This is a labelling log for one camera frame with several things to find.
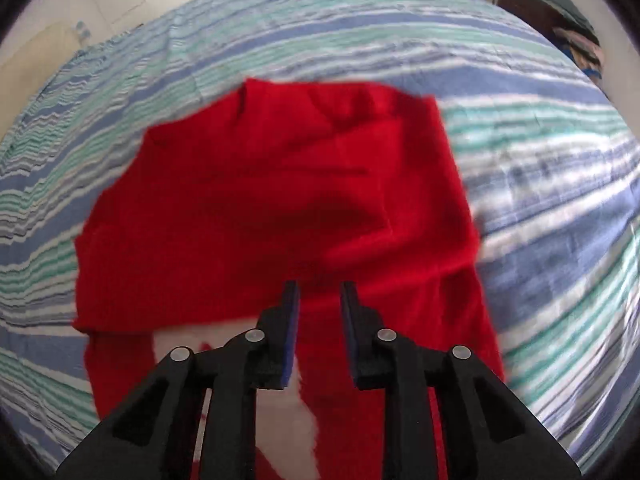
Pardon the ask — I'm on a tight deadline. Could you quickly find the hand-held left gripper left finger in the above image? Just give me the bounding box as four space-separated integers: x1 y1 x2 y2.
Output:
55 280 301 480

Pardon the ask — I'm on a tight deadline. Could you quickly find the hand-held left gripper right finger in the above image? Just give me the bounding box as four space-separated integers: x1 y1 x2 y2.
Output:
340 281 583 480

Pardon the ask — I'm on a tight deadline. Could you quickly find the red shirt with white print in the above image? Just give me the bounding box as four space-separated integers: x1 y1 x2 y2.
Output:
72 77 511 480

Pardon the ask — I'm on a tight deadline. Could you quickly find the pile of clothes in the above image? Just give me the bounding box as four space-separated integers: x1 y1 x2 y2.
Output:
517 0 603 83

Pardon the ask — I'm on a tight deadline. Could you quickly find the striped bed cover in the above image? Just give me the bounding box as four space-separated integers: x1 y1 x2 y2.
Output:
0 0 640 471

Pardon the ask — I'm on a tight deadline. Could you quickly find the dark wooden dresser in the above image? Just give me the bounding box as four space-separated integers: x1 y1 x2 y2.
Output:
497 0 561 31

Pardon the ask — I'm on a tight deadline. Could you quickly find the beige headboard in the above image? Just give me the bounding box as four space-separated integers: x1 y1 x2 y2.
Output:
0 22 81 92

